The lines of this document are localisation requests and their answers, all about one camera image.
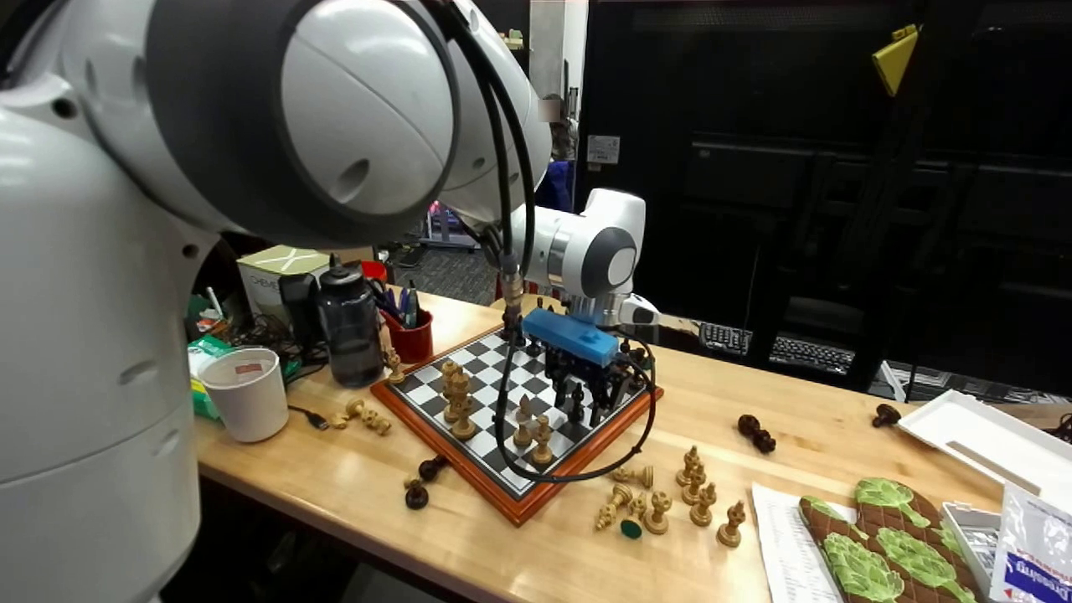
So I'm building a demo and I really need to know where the yellow triangular tag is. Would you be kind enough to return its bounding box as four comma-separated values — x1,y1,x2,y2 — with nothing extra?
870,24,920,97

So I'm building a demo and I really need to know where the light chess pieces cluster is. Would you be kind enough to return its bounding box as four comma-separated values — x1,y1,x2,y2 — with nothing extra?
592,450,716,536

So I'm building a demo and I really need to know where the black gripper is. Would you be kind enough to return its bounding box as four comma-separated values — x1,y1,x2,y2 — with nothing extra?
546,350,634,426

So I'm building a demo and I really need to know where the dark piece lying front left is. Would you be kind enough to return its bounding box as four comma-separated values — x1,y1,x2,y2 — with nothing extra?
419,456,450,483

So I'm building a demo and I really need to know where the light chess piece right end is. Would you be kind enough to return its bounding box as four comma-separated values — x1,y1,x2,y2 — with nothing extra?
716,501,746,550

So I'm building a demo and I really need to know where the light pieces lying left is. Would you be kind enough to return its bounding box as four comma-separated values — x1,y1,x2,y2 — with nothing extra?
328,400,391,436

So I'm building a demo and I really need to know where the dark pawn front left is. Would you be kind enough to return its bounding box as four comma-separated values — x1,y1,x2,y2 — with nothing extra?
405,478,429,511

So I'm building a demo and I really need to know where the red pen cup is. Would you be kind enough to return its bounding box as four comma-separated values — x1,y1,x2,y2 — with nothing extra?
381,312,431,363

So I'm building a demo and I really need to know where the light chess piece on board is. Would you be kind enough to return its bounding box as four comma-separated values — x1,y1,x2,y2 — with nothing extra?
439,363,477,444

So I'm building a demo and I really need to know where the wooden framed chess board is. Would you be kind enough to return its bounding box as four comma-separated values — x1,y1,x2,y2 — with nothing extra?
373,331,660,527

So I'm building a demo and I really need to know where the white cloth mat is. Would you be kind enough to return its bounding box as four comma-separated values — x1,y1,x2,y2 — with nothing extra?
752,486,844,603

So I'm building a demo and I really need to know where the dark chess piece far right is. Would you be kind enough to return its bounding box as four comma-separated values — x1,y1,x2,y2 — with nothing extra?
870,402,900,430

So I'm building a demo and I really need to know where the person in grey shirt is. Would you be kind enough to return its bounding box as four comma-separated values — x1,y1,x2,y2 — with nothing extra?
541,94,575,162

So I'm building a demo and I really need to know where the green brown decorated board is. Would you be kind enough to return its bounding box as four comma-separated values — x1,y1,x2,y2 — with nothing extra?
797,477,982,603

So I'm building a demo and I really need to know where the white tray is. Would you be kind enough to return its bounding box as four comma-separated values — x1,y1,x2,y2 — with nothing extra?
899,388,1072,505

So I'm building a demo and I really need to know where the light chess piece board front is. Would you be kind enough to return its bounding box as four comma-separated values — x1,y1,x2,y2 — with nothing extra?
512,400,554,468

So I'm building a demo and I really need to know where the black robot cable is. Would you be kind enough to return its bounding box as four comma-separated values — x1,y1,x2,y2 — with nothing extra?
423,0,663,486

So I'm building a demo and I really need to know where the dark glass jar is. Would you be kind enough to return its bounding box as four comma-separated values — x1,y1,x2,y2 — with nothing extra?
317,267,381,388

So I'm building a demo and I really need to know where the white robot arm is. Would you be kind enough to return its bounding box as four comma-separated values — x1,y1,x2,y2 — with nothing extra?
0,0,648,603

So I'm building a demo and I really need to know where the white plastic bag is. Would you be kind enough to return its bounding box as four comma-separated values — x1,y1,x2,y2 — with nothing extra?
990,486,1072,603

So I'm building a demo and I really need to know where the dark brown chess piece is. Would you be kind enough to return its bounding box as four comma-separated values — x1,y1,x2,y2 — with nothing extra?
562,379,584,426

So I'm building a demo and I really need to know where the green wipes package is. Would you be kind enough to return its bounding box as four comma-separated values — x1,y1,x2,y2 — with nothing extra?
188,335,230,422

